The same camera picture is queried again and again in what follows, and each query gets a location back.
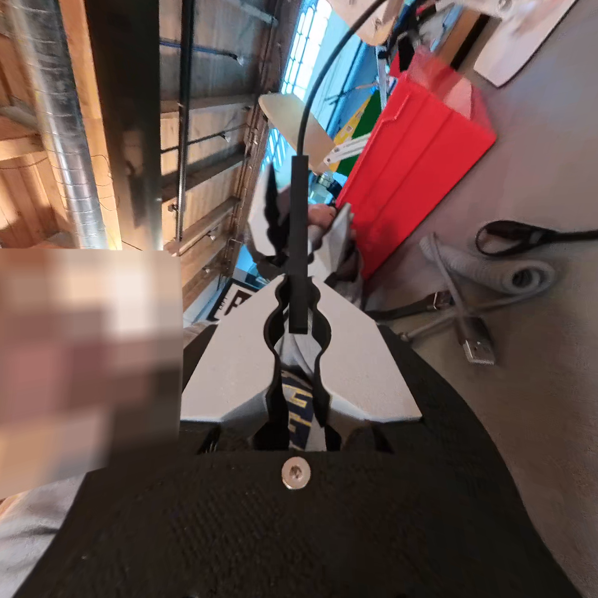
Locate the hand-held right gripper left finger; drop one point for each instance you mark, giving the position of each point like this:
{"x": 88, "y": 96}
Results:
{"x": 233, "y": 364}

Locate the black usb hub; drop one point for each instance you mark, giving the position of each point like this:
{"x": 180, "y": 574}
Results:
{"x": 299, "y": 233}

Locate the silver ventilation duct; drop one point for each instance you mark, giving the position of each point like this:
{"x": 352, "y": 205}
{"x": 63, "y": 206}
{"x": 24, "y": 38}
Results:
{"x": 70, "y": 140}

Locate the window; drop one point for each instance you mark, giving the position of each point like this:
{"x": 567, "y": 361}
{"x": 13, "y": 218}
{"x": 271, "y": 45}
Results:
{"x": 303, "y": 46}

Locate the instruction sign on stand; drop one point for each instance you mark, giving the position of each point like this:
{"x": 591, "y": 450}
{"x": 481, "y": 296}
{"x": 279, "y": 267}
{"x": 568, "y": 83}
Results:
{"x": 518, "y": 51}

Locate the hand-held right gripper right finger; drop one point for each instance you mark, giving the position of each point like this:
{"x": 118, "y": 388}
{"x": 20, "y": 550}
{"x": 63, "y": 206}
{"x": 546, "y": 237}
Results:
{"x": 369, "y": 373}

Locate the person's grey sweatshirt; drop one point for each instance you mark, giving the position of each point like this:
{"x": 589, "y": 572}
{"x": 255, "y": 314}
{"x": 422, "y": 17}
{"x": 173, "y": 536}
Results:
{"x": 28, "y": 537}

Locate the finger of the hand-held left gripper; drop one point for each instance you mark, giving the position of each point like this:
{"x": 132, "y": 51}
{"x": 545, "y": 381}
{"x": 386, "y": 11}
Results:
{"x": 259, "y": 224}
{"x": 338, "y": 243}

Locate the red plastic bin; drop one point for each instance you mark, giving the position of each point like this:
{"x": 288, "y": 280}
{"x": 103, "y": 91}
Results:
{"x": 411, "y": 163}

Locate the tan sign board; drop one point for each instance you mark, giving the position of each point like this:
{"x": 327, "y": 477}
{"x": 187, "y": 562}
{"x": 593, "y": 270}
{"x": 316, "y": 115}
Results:
{"x": 285, "y": 121}

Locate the person's left hand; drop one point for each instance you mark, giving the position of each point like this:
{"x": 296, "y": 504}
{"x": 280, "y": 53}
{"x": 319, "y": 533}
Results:
{"x": 323, "y": 215}

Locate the black ceiling pipe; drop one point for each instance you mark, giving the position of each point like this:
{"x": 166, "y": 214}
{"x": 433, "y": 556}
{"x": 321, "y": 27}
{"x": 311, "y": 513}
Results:
{"x": 185, "y": 117}

